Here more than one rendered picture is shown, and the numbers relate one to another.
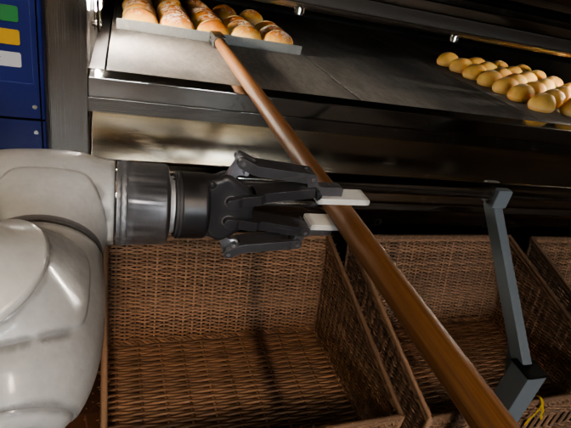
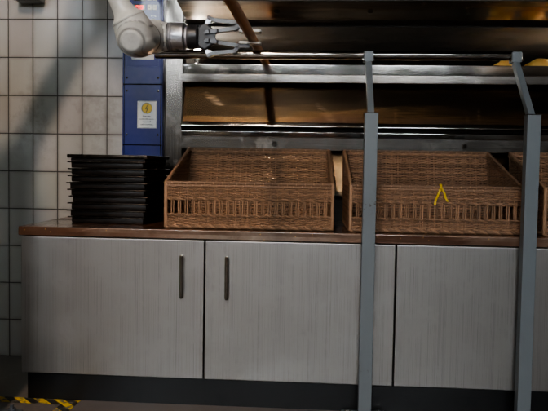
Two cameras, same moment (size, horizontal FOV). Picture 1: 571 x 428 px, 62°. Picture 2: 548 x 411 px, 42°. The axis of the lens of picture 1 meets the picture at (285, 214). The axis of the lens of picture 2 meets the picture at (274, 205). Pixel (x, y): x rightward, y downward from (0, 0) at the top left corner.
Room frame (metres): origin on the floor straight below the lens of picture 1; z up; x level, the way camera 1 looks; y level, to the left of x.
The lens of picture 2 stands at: (-1.48, -1.15, 0.79)
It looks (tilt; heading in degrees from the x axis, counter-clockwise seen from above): 3 degrees down; 26
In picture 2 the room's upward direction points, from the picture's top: 1 degrees clockwise
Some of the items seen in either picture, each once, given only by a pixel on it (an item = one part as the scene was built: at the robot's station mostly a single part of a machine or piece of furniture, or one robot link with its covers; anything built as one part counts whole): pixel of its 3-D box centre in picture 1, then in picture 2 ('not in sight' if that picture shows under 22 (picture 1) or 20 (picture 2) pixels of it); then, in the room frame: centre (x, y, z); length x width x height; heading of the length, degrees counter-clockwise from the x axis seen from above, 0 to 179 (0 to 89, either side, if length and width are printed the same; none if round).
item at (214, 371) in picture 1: (239, 344); (254, 185); (0.75, 0.03, 0.72); 0.56 x 0.49 x 0.28; 114
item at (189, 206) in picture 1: (212, 205); (201, 37); (0.47, 0.08, 1.19); 0.09 x 0.07 x 0.08; 113
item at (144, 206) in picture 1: (144, 203); (178, 37); (0.45, 0.15, 1.19); 0.09 x 0.06 x 0.09; 23
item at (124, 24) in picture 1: (206, 25); not in sight; (1.63, 0.39, 1.20); 0.55 x 0.36 x 0.03; 112
